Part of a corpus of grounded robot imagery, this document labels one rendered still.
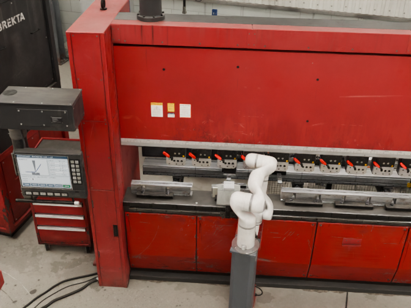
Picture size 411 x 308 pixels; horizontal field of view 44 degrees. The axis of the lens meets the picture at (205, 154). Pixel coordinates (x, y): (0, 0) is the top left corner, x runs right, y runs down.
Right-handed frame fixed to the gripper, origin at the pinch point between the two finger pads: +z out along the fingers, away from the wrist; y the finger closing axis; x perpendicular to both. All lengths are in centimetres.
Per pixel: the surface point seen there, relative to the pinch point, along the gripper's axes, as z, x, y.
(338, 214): -9, 62, -28
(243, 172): -16, -18, -56
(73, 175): -72, -121, 39
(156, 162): -19, -93, -51
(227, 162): -45, -28, -29
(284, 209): -10.5, 20.0, -22.8
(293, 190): -18.7, 24.9, -38.3
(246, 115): -86, -16, -35
